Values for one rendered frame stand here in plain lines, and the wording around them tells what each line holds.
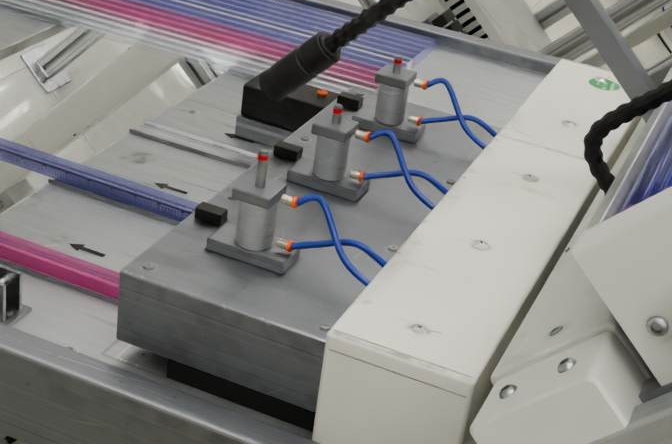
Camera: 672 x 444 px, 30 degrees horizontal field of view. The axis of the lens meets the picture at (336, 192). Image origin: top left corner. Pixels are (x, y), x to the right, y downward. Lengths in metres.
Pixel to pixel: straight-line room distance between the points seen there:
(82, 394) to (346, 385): 0.15
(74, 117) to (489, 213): 1.29
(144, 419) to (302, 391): 0.09
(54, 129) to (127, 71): 0.18
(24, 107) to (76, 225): 1.56
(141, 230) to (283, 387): 0.22
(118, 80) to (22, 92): 0.54
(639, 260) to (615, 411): 0.06
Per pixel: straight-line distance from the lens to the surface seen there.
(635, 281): 0.53
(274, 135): 1.01
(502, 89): 1.20
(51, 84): 2.50
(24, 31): 1.21
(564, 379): 0.54
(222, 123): 1.04
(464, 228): 0.76
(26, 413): 0.75
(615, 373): 0.55
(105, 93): 1.96
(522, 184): 0.83
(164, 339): 0.72
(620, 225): 0.53
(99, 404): 0.71
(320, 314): 0.69
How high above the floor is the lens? 1.61
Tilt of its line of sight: 32 degrees down
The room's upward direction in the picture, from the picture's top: 59 degrees clockwise
